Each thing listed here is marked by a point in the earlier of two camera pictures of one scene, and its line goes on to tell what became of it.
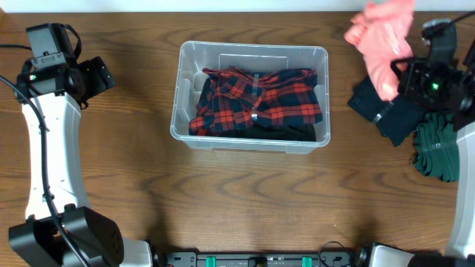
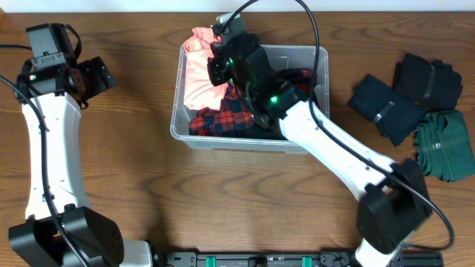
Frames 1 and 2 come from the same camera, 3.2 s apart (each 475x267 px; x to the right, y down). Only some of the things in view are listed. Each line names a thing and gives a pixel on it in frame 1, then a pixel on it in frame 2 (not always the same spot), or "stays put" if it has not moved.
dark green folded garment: [436, 150] stays put
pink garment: [382, 33] -> [200, 90]
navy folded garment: [396, 119] stays put
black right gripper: [414, 78] -> [220, 73]
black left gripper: [100, 74] stays put
